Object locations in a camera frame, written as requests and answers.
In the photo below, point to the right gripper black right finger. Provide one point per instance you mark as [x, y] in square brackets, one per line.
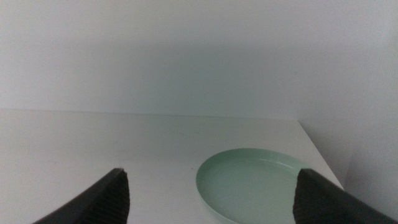
[323, 205]

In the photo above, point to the pale green shallow bowl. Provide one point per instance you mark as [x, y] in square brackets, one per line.
[245, 186]

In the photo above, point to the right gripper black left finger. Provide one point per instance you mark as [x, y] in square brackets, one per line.
[105, 202]

